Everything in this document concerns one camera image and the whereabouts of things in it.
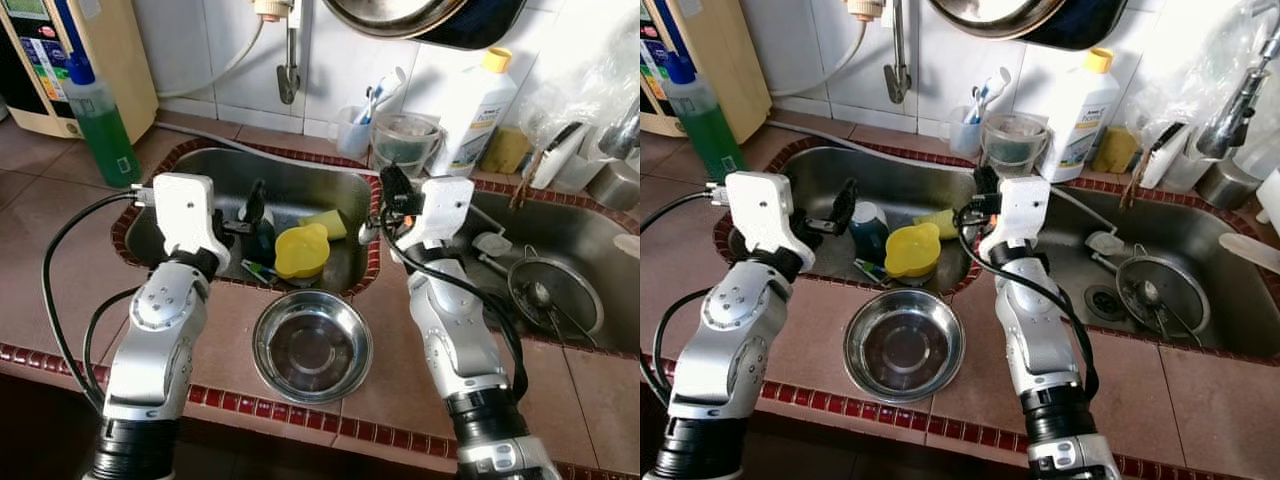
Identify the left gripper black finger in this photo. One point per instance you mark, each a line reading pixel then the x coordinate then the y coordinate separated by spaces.
pixel 254 205
pixel 843 205

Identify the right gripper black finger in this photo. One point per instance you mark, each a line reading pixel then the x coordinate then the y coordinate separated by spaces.
pixel 986 188
pixel 396 188

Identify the dark blue cup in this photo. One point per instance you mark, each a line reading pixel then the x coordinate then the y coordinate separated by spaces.
pixel 870 235
pixel 262 245

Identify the green white toothbrush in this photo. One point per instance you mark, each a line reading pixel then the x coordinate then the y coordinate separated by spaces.
pixel 868 268
pixel 255 270

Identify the yellow plastic bowl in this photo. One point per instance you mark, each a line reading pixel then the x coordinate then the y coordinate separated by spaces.
pixel 300 255
pixel 912 252

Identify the white plastic base bowl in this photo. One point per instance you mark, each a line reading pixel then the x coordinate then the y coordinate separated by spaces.
pixel 912 280
pixel 303 281

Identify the stainless steel bowl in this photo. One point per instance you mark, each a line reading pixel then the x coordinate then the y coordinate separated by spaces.
pixel 905 350
pixel 312 350

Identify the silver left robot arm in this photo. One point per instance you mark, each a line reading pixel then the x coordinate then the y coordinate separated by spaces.
pixel 725 340
pixel 155 340

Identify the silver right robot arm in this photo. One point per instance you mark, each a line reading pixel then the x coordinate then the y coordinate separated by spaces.
pixel 455 340
pixel 1035 340

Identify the chrome kitchen faucet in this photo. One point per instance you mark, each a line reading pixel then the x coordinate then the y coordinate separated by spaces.
pixel 620 135
pixel 1225 125

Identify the yellow green dish sponge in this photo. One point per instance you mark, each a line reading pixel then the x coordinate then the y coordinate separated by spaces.
pixel 945 222
pixel 330 222

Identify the clear plastic pail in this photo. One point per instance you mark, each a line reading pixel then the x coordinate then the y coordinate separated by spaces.
pixel 1012 150
pixel 405 150

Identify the clear toothbrush cup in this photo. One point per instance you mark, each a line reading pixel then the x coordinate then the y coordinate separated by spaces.
pixel 353 138
pixel 964 135

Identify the blue toothbrush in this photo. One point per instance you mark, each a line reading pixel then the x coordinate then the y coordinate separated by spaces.
pixel 975 102
pixel 367 102

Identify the white detergent bottle yellow cap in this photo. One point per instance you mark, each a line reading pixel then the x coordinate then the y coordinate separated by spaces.
pixel 1080 125
pixel 480 125

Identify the plain yellow sponge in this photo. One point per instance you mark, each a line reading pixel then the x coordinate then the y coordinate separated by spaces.
pixel 1113 150
pixel 505 150

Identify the green dish soap bottle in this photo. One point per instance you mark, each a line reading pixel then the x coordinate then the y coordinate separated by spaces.
pixel 105 140
pixel 710 135

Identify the steel spoon on lid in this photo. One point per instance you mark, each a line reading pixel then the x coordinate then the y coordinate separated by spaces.
pixel 1148 292
pixel 540 293

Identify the white black brush holder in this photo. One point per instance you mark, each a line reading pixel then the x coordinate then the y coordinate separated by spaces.
pixel 1162 158
pixel 552 160

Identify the hanging steel wok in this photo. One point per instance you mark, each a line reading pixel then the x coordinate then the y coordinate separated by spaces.
pixel 390 15
pixel 1000 15

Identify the beige water purifier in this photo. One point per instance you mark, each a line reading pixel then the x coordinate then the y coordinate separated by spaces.
pixel 120 60
pixel 735 60

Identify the beige rice paddle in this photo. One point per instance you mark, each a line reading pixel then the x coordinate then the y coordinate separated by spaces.
pixel 1250 250
pixel 628 245

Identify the hanging black pan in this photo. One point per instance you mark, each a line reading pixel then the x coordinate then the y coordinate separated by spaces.
pixel 490 22
pixel 1095 22

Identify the round steel pot lid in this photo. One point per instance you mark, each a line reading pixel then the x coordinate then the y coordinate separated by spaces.
pixel 1190 295
pixel 580 300

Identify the beige tap water filter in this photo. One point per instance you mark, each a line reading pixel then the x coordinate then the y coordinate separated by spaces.
pixel 868 8
pixel 273 8

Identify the steel sink basin with drain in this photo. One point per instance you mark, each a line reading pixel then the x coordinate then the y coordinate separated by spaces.
pixel 1240 300
pixel 600 290

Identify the small steel cup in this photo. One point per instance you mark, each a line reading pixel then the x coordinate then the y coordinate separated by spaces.
pixel 615 185
pixel 1228 185

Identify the clear plastic bag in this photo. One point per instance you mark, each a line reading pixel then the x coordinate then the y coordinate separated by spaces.
pixel 1180 80
pixel 580 80

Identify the white plastic dish rack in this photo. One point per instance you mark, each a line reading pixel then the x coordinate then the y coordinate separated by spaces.
pixel 1270 195

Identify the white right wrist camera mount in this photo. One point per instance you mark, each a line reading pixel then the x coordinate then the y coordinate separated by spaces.
pixel 1022 210
pixel 445 210

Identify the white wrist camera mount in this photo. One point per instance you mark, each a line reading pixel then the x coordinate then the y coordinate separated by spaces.
pixel 765 215
pixel 445 210
pixel 190 215
pixel 1022 210

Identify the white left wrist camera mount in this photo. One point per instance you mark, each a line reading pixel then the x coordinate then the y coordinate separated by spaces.
pixel 765 215
pixel 190 215

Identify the chrome wall tap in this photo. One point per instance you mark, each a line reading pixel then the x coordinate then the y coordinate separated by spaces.
pixel 290 85
pixel 900 85

